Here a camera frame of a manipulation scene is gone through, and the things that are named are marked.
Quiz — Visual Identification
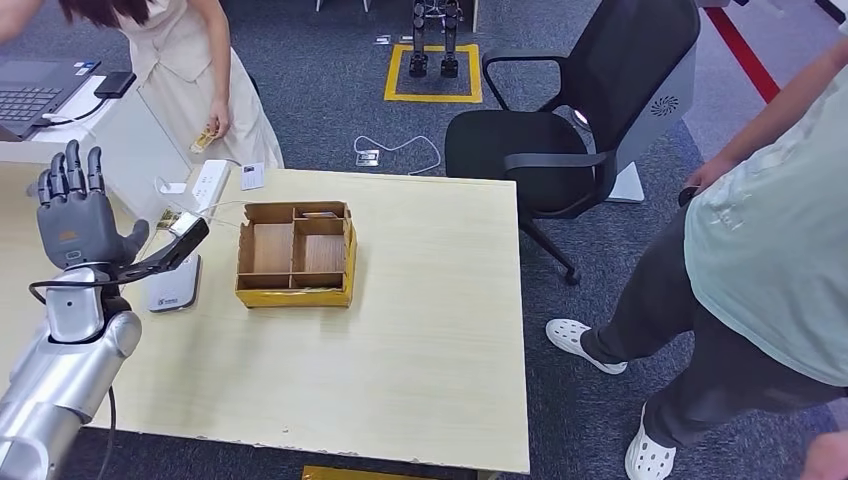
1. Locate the operator person's left hand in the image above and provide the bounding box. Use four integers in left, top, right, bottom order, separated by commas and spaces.
798, 430, 848, 480

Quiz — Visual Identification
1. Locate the operator person's right hand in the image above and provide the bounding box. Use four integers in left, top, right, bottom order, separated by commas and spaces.
685, 155, 740, 193

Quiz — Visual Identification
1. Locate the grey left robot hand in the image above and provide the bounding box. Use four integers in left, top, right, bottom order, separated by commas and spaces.
35, 139, 152, 272

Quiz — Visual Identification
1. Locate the guest person's left hand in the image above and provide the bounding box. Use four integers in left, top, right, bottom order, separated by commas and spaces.
206, 99, 232, 140

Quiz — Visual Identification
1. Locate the wooden divided box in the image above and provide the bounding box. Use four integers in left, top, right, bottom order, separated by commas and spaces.
235, 201, 358, 310

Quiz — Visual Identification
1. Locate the guest person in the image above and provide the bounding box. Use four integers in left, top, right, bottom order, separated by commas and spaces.
0, 0, 285, 170

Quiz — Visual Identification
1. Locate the operator person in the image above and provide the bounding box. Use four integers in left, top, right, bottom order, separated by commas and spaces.
545, 36, 848, 480

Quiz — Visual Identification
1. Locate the white power strip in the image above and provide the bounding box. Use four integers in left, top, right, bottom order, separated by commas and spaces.
188, 160, 231, 217

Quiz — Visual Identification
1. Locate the white desk shelf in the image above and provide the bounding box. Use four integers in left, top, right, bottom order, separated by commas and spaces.
0, 77, 193, 230

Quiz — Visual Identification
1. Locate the red floor tape line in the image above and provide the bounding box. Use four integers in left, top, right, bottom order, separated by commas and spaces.
703, 9, 782, 107

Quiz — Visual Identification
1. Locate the dark grey laptop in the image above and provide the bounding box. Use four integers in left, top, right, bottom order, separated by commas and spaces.
0, 58, 103, 144

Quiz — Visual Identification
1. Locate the operator's left white shoe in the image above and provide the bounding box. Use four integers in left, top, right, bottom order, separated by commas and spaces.
623, 405, 677, 480

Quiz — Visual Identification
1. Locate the operator's white shoe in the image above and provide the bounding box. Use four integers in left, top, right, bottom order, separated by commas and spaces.
623, 405, 677, 480
545, 320, 629, 378

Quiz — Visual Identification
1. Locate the black office chair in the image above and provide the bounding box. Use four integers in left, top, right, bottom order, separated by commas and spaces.
443, 0, 701, 288

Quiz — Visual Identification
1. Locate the yellow floor tape marker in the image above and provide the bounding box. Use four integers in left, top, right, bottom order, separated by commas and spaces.
302, 467, 425, 480
384, 43, 484, 105

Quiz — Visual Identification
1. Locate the operator's right white shoe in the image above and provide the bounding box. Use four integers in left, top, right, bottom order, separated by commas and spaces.
545, 320, 629, 378

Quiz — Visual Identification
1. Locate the white charger cable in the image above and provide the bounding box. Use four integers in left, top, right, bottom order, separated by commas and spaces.
154, 177, 266, 230

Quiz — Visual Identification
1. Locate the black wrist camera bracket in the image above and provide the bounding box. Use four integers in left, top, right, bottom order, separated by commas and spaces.
27, 217, 211, 306

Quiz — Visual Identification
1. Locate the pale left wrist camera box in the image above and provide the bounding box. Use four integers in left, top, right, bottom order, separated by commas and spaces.
168, 211, 201, 239

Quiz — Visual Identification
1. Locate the black adapter cable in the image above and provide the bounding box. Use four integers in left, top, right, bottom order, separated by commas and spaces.
33, 99, 107, 129

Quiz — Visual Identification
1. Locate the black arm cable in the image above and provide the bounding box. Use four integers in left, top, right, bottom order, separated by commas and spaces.
95, 386, 118, 480

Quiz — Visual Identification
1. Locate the white floor cable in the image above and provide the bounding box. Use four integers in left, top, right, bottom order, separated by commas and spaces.
352, 135, 443, 178

